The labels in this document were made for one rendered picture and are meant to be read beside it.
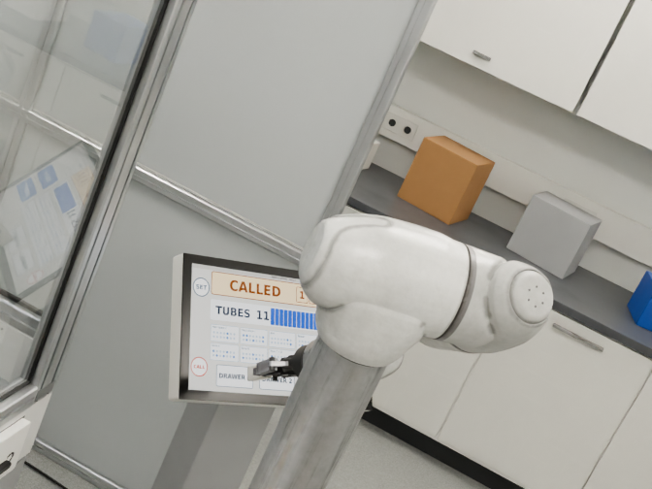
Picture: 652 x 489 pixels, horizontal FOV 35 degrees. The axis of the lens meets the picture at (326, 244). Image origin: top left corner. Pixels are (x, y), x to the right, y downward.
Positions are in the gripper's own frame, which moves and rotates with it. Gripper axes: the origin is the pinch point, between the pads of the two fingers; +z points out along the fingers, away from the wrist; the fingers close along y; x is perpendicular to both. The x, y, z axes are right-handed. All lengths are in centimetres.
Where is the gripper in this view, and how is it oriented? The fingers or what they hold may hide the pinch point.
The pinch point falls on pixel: (259, 372)
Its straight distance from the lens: 214.4
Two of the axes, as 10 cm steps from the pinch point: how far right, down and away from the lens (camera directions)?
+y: -7.9, -1.6, -5.9
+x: -0.1, 9.7, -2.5
